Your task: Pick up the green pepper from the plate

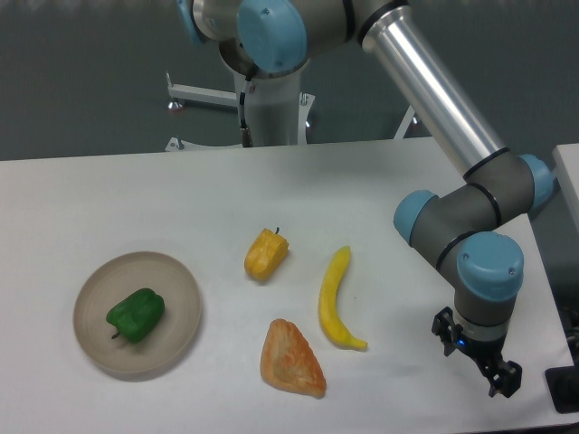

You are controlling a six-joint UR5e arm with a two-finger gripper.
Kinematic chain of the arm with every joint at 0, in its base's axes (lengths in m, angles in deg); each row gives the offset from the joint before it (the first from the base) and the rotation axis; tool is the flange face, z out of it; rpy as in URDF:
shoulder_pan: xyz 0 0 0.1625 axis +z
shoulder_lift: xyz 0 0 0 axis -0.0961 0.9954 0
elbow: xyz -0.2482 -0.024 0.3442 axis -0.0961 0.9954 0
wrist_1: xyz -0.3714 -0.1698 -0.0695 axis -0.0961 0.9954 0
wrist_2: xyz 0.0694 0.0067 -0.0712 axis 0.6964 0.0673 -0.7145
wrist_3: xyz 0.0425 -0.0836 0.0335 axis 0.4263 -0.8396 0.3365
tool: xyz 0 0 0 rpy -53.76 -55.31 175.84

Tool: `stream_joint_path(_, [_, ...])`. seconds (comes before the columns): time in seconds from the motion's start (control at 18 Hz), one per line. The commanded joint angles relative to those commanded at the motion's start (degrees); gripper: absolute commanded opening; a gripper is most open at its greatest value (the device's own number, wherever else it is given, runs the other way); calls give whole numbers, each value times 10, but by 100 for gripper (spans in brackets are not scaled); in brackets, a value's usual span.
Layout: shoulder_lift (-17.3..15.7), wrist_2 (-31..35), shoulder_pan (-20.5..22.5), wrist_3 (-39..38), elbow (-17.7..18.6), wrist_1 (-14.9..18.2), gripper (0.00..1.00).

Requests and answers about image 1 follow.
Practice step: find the beige round plate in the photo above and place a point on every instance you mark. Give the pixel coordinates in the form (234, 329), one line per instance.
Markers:
(167, 344)

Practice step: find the yellow toy banana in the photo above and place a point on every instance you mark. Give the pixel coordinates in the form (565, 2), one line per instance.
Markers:
(329, 319)

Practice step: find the green toy bell pepper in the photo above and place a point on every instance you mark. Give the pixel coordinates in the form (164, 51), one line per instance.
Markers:
(137, 315)

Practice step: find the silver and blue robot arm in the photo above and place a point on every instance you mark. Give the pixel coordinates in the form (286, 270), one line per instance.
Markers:
(264, 42)

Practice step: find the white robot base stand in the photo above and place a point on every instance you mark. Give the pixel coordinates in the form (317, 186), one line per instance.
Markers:
(305, 107)

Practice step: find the yellow toy bell pepper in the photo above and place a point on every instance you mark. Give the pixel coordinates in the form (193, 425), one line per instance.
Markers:
(265, 255)

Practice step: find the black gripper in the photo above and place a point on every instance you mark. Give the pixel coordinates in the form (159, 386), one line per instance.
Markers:
(484, 345)

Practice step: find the black device at right edge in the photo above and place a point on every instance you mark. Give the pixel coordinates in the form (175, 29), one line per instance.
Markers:
(562, 382)

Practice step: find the orange toy bread slice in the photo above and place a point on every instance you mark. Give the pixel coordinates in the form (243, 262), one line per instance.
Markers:
(288, 363)

